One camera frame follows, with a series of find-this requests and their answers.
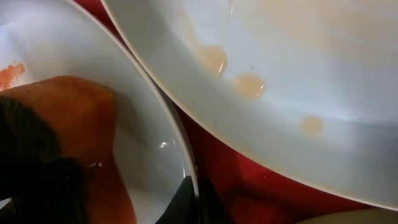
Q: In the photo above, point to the light blue plate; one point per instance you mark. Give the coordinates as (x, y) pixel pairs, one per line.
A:
(306, 88)
(53, 38)

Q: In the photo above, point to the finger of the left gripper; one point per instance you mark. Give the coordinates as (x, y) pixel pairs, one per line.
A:
(41, 186)

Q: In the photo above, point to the orange green sponge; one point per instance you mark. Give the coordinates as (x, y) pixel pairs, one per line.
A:
(82, 115)

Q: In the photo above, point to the red plastic serving tray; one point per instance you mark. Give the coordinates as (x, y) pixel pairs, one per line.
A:
(249, 192)

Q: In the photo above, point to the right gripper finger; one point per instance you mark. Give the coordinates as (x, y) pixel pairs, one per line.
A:
(182, 209)

